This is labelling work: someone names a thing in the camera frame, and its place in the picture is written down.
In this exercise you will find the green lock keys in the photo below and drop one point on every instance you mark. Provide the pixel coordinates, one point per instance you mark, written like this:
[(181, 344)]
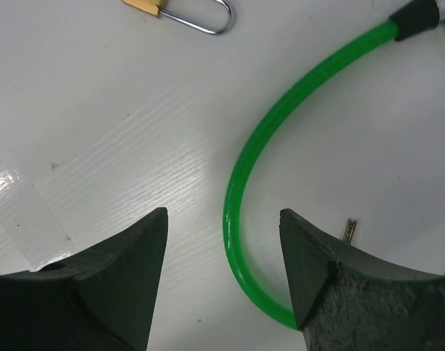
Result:
[(349, 230)]

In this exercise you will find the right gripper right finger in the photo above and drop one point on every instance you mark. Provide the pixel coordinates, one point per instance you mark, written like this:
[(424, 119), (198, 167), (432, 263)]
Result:
[(346, 299)]

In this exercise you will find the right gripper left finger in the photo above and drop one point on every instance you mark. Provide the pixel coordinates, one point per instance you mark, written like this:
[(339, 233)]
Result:
[(101, 298)]

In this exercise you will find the brass padlock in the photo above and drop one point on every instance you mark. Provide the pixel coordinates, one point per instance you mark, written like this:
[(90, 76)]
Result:
[(214, 17)]

